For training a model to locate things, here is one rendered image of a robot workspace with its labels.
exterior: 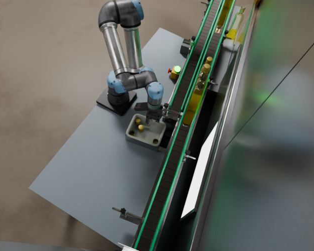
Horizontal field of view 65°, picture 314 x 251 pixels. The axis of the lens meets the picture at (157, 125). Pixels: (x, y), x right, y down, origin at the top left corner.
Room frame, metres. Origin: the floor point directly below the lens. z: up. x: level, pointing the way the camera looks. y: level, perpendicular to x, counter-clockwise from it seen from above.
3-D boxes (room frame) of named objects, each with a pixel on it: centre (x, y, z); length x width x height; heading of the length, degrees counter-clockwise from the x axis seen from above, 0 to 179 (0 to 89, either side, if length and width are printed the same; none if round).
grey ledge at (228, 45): (1.52, -0.44, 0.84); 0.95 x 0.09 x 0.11; 169
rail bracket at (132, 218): (0.16, 0.07, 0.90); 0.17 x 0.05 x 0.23; 79
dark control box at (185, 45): (1.50, -0.13, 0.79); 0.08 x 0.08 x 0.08; 79
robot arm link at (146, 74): (0.80, 0.10, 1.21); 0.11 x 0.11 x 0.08; 28
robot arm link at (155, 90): (0.72, 0.04, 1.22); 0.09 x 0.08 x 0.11; 28
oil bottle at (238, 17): (1.60, -0.45, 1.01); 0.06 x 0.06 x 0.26; 88
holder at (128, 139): (0.69, 0.04, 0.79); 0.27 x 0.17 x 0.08; 79
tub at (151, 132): (0.70, 0.06, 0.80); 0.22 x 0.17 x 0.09; 79
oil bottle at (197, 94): (0.89, -0.21, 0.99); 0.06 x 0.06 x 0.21; 78
